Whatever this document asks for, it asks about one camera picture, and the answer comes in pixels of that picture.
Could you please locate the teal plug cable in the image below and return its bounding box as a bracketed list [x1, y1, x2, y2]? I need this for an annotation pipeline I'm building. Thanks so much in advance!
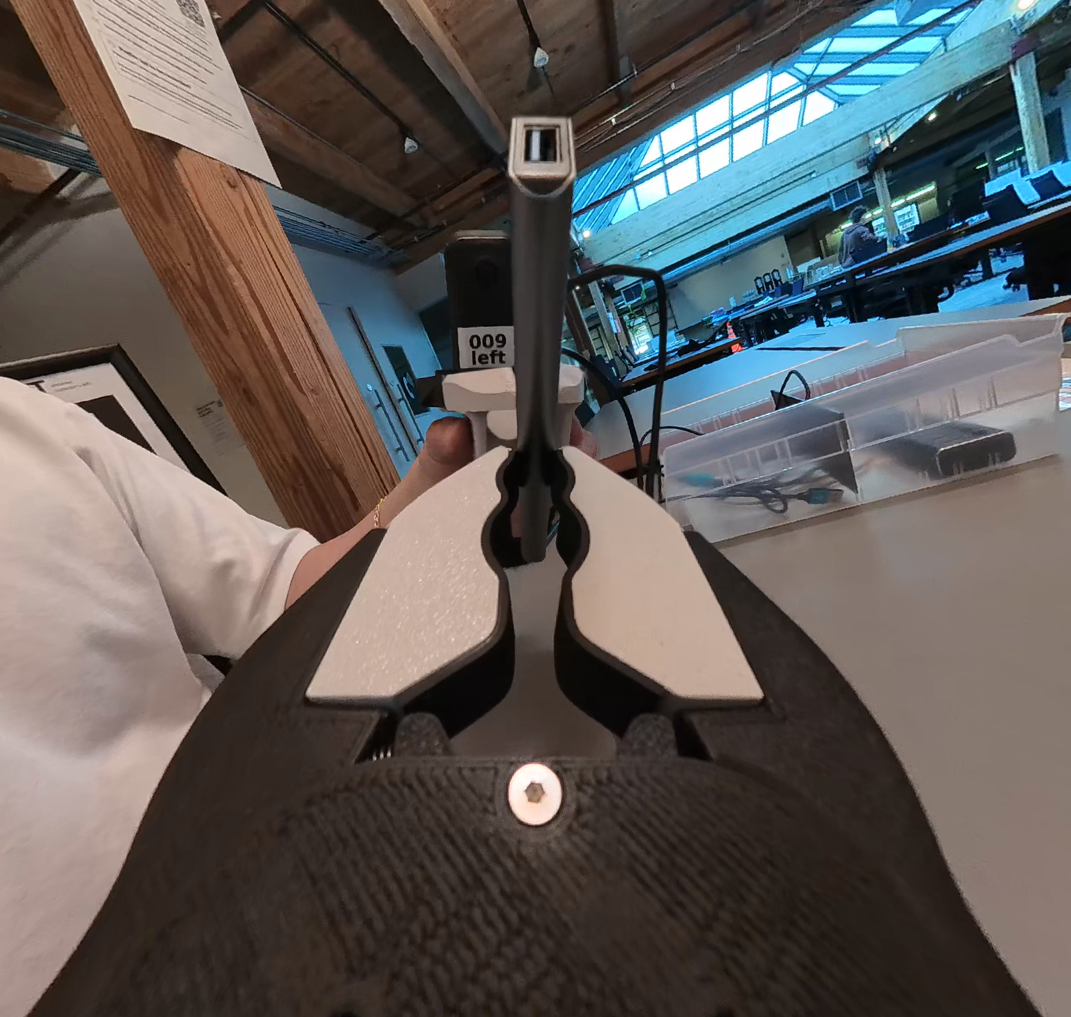
[679, 471, 848, 518]

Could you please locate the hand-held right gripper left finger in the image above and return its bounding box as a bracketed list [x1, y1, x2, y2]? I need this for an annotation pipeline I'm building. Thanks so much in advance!
[305, 446, 515, 717]

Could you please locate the row of wooden desks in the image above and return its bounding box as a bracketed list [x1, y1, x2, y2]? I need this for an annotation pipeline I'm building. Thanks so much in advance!
[711, 197, 1071, 344]

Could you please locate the grey usb hub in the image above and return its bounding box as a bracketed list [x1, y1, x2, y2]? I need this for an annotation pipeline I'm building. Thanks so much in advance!
[504, 115, 577, 568]

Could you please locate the person's left hand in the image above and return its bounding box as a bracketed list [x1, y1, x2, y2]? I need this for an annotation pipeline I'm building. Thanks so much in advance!
[392, 414, 600, 509]

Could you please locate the wooden pillar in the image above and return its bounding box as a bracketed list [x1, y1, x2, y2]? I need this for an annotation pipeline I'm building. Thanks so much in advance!
[0, 0, 403, 543]

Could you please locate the white paper notice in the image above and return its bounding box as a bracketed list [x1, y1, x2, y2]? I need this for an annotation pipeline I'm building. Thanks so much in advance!
[47, 0, 282, 190]

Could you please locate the clear plastic bin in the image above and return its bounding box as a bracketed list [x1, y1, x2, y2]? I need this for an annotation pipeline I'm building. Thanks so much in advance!
[659, 312, 1071, 534]

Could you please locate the dark wall sign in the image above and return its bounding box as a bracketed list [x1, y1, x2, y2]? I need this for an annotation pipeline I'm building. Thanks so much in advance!
[382, 345, 421, 420]

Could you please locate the black framed picture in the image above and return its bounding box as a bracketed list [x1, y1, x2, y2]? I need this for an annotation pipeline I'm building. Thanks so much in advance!
[0, 345, 229, 497]

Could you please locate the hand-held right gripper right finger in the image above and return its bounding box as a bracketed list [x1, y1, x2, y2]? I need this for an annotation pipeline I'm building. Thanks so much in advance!
[556, 446, 766, 738]

